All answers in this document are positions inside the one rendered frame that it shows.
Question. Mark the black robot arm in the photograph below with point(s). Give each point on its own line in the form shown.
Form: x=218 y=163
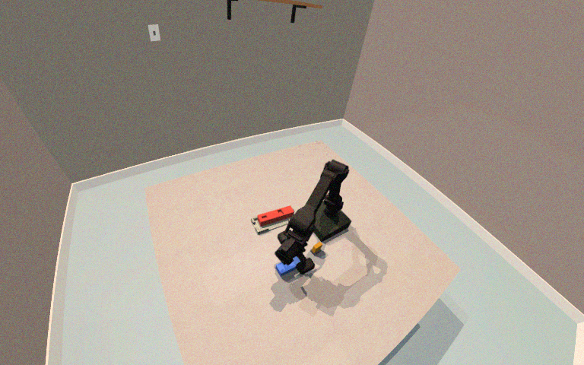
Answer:
x=303 y=221

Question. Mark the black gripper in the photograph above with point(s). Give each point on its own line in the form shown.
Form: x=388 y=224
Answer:
x=304 y=265

